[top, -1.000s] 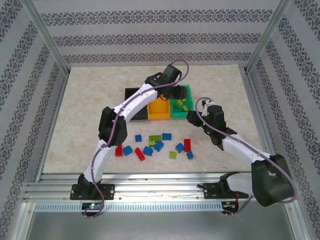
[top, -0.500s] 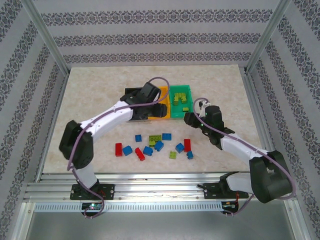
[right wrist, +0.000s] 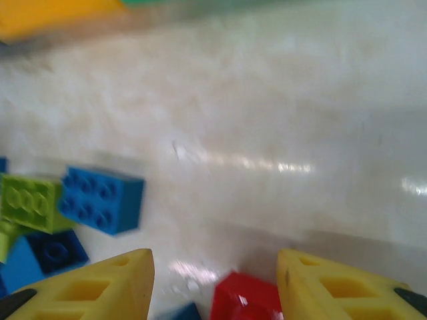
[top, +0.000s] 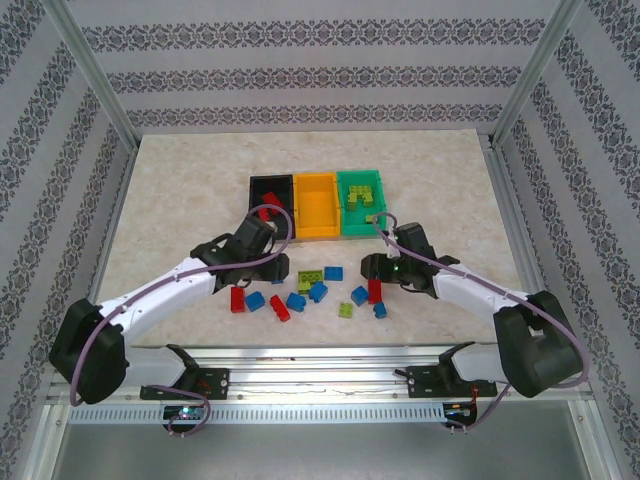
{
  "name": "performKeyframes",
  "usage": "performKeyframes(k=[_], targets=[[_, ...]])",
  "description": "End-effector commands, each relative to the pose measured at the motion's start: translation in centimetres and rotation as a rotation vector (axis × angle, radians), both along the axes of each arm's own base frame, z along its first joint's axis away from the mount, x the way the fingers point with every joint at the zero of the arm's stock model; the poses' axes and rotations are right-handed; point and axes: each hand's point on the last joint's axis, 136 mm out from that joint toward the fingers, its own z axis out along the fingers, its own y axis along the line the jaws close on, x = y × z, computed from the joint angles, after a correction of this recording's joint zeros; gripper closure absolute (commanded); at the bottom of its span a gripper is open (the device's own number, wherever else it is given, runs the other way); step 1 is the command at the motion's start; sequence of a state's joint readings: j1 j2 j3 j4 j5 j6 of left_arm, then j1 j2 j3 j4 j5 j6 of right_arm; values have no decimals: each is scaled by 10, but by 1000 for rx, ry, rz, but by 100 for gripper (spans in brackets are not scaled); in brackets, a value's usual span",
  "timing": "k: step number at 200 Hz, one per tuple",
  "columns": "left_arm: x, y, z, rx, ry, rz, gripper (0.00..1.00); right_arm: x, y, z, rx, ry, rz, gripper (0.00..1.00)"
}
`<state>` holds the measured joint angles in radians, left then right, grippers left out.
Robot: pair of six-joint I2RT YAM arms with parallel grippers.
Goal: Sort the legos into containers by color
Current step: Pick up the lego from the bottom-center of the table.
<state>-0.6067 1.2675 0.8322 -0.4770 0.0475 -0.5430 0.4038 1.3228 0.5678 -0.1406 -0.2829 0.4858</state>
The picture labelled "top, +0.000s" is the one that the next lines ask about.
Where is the aluminium base rail beam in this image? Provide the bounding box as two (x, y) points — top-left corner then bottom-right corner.
(49, 344), (596, 401)

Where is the green plastic bin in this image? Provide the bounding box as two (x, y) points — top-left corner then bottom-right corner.
(336, 169), (387, 237)

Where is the yellow plastic bin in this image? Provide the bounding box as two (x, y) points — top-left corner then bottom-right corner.
(292, 172), (344, 242)

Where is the grey metal sheet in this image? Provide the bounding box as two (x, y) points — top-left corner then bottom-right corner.
(49, 424), (591, 480)

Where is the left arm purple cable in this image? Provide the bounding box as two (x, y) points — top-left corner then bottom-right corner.
(69, 204), (295, 440)

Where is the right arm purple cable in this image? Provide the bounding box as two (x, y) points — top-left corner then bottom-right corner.
(370, 212), (591, 436)

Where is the perforated metal cable duct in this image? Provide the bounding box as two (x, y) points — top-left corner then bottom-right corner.
(67, 402), (481, 426)

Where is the aluminium frame post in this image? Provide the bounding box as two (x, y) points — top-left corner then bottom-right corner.
(489, 0), (584, 147)
(42, 0), (140, 150)

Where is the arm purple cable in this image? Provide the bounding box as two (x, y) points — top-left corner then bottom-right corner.
(370, 212), (591, 436)
(69, 204), (295, 440)

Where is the aluminium side rail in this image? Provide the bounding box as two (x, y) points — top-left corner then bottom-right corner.
(44, 144), (139, 401)
(483, 134), (599, 396)

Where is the black plastic bin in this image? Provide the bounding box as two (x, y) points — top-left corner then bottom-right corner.
(248, 174), (297, 244)

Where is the large lime green lego brick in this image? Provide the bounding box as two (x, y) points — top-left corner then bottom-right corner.
(297, 270), (324, 294)

